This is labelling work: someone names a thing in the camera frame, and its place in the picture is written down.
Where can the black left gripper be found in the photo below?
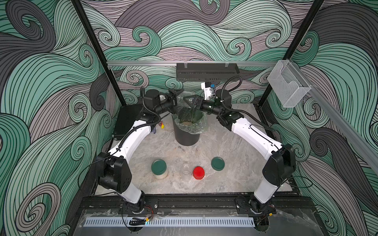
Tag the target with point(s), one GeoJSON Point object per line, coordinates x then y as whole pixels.
{"type": "Point", "coordinates": [171, 101]}

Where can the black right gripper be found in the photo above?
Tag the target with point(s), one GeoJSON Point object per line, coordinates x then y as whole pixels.
{"type": "Point", "coordinates": [192, 99]}

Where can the green jar lid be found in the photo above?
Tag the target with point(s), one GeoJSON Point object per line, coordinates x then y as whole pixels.
{"type": "Point", "coordinates": [217, 164]}

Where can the red jar lid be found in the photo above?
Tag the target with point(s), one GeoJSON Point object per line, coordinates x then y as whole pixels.
{"type": "Point", "coordinates": [198, 173]}

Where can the green-lidded oatmeal jar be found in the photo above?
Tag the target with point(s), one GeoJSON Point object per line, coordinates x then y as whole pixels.
{"type": "Point", "coordinates": [185, 102]}
{"type": "Point", "coordinates": [159, 169]}

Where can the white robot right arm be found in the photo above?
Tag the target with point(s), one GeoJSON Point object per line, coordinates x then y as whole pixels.
{"type": "Point", "coordinates": [280, 159]}

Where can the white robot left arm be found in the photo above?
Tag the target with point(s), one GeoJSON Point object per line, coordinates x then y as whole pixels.
{"type": "Point", "coordinates": [134, 123]}

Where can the clear plastic bin liner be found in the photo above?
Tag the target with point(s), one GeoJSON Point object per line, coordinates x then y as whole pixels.
{"type": "Point", "coordinates": [190, 120]}

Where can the black trash bin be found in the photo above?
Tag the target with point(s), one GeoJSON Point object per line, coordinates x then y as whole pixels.
{"type": "Point", "coordinates": [185, 138]}

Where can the black hard case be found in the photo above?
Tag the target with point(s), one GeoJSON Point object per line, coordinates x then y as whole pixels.
{"type": "Point", "coordinates": [125, 119]}

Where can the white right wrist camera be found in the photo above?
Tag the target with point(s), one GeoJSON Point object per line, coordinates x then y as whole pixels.
{"type": "Point", "coordinates": [208, 89]}

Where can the black wall-mounted tray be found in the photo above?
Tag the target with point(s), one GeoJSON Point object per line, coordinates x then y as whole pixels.
{"type": "Point", "coordinates": [206, 72]}

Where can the aluminium wall rail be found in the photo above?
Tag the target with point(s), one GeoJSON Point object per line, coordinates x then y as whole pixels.
{"type": "Point", "coordinates": [113, 63]}
{"type": "Point", "coordinates": [353, 109]}

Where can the clear acrylic wall holder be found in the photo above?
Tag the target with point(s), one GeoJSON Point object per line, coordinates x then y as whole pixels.
{"type": "Point", "coordinates": [289, 83]}

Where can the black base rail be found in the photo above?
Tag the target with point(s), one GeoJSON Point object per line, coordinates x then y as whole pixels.
{"type": "Point", "coordinates": [160, 205]}

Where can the white slotted cable duct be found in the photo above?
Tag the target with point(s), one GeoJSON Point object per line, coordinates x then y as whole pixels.
{"type": "Point", "coordinates": [244, 222]}

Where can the aluminium right wall rail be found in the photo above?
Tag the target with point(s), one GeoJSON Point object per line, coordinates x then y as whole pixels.
{"type": "Point", "coordinates": [353, 109]}

